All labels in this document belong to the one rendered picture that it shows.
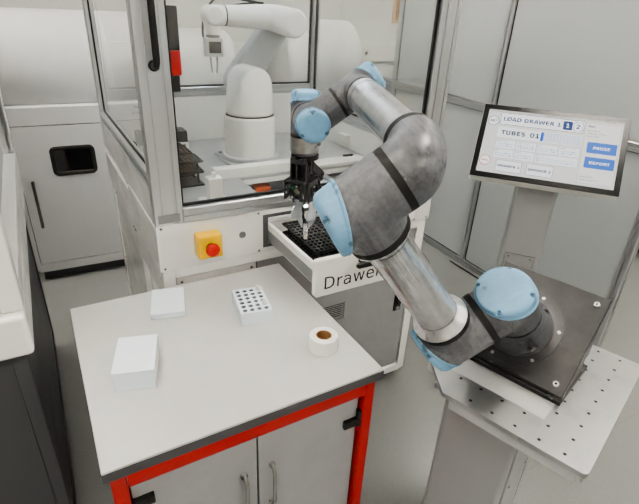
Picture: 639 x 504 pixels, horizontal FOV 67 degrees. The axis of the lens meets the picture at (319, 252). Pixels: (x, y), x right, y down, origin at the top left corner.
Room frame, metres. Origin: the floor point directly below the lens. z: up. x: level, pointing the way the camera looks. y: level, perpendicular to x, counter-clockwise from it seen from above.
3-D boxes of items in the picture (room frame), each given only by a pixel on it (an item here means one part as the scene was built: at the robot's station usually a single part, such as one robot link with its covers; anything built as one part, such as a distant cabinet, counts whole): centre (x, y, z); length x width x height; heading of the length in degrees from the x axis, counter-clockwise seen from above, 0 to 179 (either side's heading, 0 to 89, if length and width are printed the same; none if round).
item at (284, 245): (1.35, -0.01, 0.86); 0.40 x 0.26 x 0.06; 31
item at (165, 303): (1.11, 0.41, 0.77); 0.13 x 0.09 x 0.02; 17
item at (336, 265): (1.17, -0.11, 0.87); 0.29 x 0.02 x 0.11; 121
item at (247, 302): (1.10, 0.18, 0.78); 0.12 x 0.08 x 0.04; 22
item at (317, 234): (1.35, -0.01, 0.87); 0.22 x 0.18 x 0.06; 31
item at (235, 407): (0.98, 0.25, 0.38); 0.62 x 0.58 x 0.76; 121
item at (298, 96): (1.21, 0.05, 1.28); 0.09 x 0.08 x 0.11; 9
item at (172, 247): (1.89, 0.26, 0.87); 1.02 x 0.95 x 0.14; 121
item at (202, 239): (1.27, 0.32, 0.88); 0.07 x 0.05 x 0.07; 121
